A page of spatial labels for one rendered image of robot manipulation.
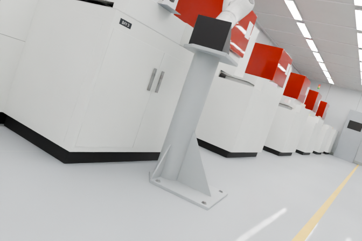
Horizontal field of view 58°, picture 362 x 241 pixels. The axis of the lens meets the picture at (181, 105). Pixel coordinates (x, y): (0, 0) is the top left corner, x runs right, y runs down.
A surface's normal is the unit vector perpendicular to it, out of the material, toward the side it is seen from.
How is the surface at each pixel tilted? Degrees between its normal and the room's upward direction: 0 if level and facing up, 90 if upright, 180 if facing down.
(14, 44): 90
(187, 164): 90
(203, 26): 90
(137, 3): 90
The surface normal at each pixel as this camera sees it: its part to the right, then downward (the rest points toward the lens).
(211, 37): -0.36, -0.07
